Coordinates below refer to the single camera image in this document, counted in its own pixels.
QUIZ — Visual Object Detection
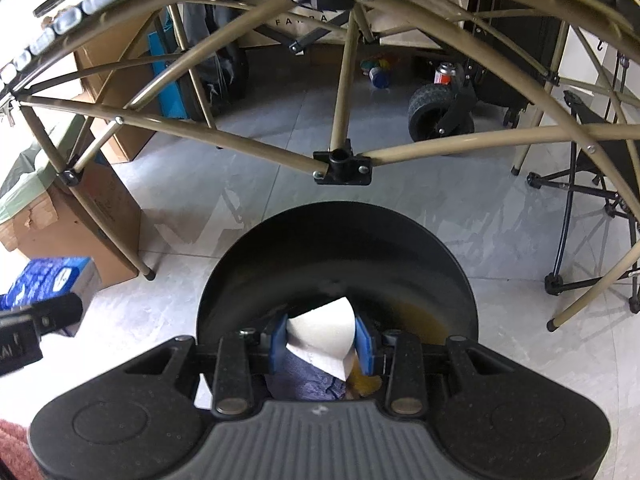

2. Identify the pink fluffy cloth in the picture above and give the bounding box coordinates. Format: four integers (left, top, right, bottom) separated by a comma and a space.
0, 420, 41, 480

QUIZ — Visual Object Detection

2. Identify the dark grey fabric bag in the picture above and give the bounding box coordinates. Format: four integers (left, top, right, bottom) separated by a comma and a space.
182, 2, 249, 117

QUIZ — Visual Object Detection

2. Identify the large cardboard box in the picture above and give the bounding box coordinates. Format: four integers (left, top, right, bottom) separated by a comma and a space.
75, 10, 191, 162

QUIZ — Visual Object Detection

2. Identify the blue round container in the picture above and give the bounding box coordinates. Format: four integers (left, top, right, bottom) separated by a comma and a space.
361, 57, 397, 92

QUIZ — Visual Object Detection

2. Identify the blue tissue packet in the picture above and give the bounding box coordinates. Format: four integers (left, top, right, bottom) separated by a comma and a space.
0, 256, 102, 337

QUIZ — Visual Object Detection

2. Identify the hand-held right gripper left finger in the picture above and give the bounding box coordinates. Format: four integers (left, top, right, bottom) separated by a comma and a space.
122, 312, 291, 418

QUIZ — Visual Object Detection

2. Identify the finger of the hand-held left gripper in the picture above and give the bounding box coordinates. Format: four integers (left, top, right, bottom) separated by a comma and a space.
0, 294, 84, 343

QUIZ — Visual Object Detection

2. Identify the cardboard box green liner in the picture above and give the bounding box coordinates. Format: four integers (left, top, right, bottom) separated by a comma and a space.
0, 115, 143, 281

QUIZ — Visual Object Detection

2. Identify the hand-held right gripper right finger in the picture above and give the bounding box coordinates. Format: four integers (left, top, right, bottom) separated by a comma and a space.
352, 310, 518, 418

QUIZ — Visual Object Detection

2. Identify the clear jar of nuts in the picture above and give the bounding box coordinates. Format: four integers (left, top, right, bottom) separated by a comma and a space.
32, 0, 72, 26

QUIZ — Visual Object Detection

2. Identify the black round trash bin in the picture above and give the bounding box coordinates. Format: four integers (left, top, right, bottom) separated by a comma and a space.
196, 201, 480, 402

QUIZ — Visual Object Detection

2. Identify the blue flat board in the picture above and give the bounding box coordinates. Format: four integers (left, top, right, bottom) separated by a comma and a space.
147, 15, 191, 121

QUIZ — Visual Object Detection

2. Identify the yellow fluffy cloth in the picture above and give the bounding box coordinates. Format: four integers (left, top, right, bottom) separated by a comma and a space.
346, 367, 383, 401

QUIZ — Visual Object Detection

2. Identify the red gas canister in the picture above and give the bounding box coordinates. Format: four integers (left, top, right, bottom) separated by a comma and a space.
434, 61, 459, 86

